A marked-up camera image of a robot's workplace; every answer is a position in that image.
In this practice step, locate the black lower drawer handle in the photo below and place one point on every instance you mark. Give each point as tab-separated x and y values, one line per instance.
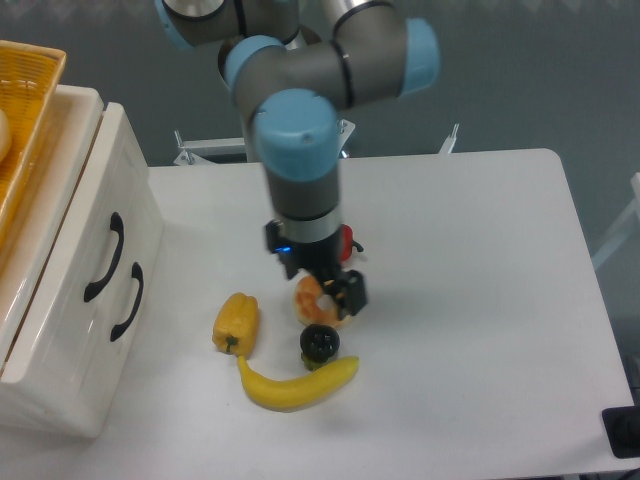
132	295

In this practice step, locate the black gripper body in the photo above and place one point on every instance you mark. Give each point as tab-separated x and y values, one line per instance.
311	245

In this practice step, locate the red bell pepper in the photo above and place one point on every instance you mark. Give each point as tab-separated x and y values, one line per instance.
349	244

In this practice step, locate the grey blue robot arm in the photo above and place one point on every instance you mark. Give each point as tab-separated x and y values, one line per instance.
289	93

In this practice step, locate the yellow banana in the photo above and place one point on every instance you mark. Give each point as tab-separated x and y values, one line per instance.
300	392

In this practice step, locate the white drawer cabinet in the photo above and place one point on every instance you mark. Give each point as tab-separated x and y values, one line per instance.
71	128

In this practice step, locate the yellow bell pepper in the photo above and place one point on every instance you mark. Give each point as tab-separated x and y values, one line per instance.
236	326

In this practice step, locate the black device at edge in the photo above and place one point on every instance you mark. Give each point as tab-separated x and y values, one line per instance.
622	429

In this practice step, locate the white top drawer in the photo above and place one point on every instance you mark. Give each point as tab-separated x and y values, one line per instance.
112	222

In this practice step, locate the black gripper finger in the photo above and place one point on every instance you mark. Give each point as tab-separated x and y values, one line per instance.
350	295

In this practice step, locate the white chair frame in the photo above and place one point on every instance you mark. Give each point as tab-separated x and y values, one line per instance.
620	230

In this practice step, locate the white metal frame bracket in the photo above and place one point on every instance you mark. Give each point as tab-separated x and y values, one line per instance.
449	143

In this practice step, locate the yellow wicker basket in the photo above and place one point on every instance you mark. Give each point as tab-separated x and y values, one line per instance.
29	77

